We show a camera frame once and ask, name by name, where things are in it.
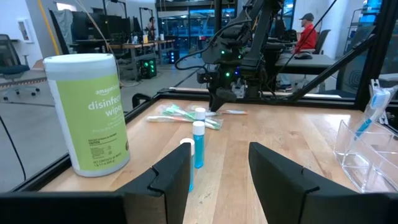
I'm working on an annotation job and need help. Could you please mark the person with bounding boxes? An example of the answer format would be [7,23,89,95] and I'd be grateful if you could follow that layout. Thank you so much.
[275,12,318,91]
[147,16,157,41]

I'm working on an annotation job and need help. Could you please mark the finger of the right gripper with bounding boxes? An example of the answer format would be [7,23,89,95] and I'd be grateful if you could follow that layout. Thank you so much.
[217,88,238,103]
[208,89,227,113]

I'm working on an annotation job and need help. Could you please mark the blue mouthwash bottle white cap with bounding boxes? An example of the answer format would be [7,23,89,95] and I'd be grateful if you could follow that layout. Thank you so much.
[192,120,206,169]
[179,138,196,193]
[194,107,207,123]

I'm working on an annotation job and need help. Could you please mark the grey office desk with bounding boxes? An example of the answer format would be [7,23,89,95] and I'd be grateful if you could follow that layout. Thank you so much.
[275,53,338,77]

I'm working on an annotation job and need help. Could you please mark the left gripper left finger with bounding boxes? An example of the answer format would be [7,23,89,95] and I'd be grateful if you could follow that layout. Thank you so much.
[116,142,192,224]

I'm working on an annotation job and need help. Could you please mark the computer tower blue lights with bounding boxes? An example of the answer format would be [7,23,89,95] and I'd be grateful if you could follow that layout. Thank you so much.
[167,49,181,65]

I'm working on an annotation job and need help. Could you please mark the blue toothbrush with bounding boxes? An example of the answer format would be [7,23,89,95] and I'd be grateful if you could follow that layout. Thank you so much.
[353,79,398,142]

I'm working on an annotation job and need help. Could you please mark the green disinfecting wipes canister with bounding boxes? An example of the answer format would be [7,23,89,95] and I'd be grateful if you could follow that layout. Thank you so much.
[42,52,131,178]

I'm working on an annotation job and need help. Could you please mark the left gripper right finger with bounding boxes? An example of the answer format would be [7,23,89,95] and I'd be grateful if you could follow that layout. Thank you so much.
[248,142,361,224]

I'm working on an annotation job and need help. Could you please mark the grey cloth cover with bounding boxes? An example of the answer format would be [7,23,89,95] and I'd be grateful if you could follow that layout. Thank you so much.
[49,9,75,55]

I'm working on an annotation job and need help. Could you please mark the green toothbrush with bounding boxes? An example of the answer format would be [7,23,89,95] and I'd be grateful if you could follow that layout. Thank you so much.
[146,114,195,123]
[160,104,200,121]
[186,114,224,131]

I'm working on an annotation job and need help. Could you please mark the black computer monitor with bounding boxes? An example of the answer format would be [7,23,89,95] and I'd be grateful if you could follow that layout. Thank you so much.
[72,11,131,44]

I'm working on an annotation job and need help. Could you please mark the black office chair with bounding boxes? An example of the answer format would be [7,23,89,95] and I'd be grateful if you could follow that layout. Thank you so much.
[313,29,332,55]
[0,33,41,102]

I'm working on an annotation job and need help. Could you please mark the wooden office desk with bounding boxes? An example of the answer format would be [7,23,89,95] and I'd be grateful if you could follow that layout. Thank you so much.
[74,39,177,82]

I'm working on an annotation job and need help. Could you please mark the computer tower green lights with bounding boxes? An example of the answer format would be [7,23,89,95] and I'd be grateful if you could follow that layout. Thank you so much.
[136,57,158,80]

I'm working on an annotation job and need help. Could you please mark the white wall panel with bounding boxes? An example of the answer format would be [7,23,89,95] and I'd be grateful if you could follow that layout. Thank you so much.
[17,18,32,44]

